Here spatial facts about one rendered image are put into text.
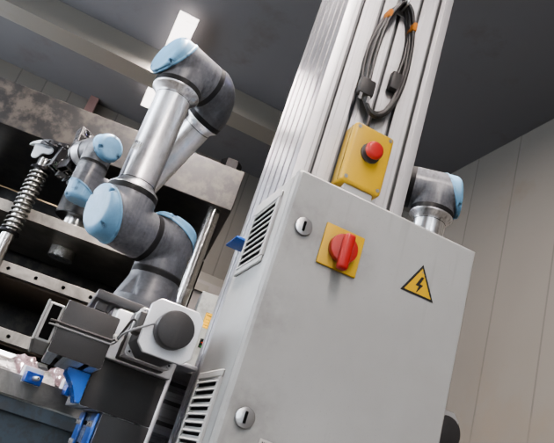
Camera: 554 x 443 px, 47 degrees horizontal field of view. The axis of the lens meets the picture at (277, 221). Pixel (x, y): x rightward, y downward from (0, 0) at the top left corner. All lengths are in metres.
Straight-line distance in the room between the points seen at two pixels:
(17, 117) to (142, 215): 1.59
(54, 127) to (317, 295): 2.09
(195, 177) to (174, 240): 1.39
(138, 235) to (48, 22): 3.14
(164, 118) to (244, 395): 0.78
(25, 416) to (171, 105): 0.88
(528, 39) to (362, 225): 2.63
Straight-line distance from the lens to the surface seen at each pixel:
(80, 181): 1.66
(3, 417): 1.86
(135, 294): 1.39
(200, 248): 2.73
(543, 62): 3.67
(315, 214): 0.97
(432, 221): 1.70
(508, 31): 3.51
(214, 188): 2.80
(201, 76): 1.56
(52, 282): 2.75
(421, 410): 1.01
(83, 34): 4.39
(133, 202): 1.38
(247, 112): 4.41
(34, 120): 2.90
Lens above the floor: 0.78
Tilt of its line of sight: 22 degrees up
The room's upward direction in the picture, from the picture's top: 18 degrees clockwise
